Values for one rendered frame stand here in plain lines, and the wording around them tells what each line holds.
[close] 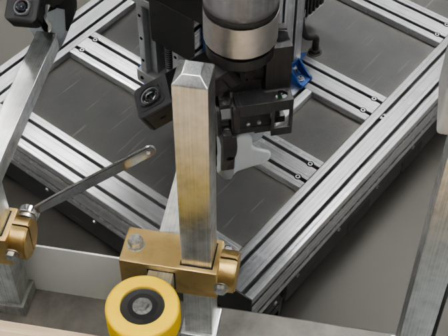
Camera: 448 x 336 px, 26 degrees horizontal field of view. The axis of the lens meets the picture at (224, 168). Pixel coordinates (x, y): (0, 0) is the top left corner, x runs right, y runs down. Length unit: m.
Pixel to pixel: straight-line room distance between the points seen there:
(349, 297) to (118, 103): 0.67
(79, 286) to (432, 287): 0.46
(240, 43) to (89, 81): 1.35
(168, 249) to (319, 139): 1.05
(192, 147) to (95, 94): 1.30
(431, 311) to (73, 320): 0.46
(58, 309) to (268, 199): 0.82
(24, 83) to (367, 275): 1.08
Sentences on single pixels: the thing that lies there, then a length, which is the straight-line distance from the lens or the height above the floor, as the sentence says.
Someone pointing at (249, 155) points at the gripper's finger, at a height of 0.97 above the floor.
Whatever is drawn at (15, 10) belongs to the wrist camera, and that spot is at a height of 0.96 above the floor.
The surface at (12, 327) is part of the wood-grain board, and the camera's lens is 1.05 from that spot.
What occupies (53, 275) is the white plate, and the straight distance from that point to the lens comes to 1.28.
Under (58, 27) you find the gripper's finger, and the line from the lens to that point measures 1.41.
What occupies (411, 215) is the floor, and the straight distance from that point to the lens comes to 2.30.
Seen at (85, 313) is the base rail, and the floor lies 0.70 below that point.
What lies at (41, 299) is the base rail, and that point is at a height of 0.70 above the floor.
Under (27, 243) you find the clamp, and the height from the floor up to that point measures 0.85.
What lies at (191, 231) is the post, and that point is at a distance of 1.06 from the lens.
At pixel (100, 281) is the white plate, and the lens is 1.26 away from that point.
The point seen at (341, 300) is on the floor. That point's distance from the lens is 2.14.
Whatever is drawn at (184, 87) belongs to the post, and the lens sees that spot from 0.90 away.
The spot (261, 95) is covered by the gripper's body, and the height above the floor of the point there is 1.06.
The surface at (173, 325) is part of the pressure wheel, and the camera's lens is 1.03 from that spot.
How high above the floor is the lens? 1.78
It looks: 49 degrees down
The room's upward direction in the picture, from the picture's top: straight up
